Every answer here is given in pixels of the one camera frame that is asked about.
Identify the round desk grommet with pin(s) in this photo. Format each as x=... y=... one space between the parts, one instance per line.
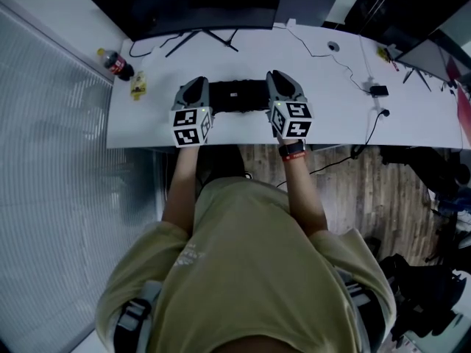
x=333 y=46

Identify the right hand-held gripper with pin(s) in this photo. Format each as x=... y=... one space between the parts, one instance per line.
x=294 y=120

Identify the cola bottle with yellow cap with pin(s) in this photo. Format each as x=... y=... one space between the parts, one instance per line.
x=117 y=64

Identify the person's left forearm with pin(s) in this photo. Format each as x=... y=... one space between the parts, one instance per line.
x=182 y=189

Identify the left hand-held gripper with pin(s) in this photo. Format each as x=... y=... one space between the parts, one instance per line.
x=187 y=128

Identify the person's black trousers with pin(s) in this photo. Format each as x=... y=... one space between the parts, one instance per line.
x=221 y=164

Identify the small white adapter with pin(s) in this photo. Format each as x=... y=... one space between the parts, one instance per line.
x=291 y=23

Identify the white window blinds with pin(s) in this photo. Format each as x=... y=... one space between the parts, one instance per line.
x=48 y=160

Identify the black keyboard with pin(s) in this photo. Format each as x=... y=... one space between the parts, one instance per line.
x=237 y=96

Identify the black wristwatch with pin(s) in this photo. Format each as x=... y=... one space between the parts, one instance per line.
x=292 y=148

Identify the red wristband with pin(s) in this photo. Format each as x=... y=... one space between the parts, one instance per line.
x=296 y=156

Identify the red board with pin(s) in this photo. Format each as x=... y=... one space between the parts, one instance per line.
x=464 y=101

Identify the yellow crumpled wrapper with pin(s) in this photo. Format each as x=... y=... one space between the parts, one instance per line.
x=383 y=54

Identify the black backpack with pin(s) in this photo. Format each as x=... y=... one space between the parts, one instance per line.
x=419 y=292

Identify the black cabinet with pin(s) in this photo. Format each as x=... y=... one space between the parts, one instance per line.
x=397 y=2

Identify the person's right forearm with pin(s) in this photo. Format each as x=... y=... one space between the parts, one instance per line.
x=305 y=197

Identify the olive t-shirt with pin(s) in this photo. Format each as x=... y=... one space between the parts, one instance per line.
x=243 y=270

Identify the black office chair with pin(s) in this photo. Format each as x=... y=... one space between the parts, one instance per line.
x=423 y=167

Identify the black power brick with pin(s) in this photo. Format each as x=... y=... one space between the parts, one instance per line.
x=379 y=90

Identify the yellow snack packet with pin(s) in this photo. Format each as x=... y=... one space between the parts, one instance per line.
x=138 y=85

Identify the large black monitor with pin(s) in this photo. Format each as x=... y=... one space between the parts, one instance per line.
x=191 y=6

